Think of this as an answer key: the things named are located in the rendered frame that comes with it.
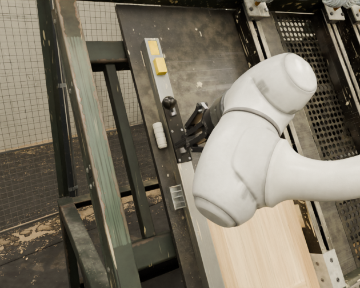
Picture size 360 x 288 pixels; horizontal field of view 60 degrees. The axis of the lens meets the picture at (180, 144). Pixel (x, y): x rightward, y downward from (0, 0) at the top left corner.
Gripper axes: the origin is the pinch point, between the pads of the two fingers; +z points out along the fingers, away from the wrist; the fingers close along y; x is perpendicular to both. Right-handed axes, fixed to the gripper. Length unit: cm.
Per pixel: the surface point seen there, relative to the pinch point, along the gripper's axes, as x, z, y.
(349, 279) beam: 57, 12, 57
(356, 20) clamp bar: 107, 6, -43
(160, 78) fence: 3.8, 11.7, -23.9
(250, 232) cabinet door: 22.4, 14.0, 30.6
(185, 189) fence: 2.5, 11.7, 11.9
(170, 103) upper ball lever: -1.4, 0.1, -11.2
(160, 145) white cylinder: -1.1, 13.2, -2.7
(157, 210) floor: 81, 242, 23
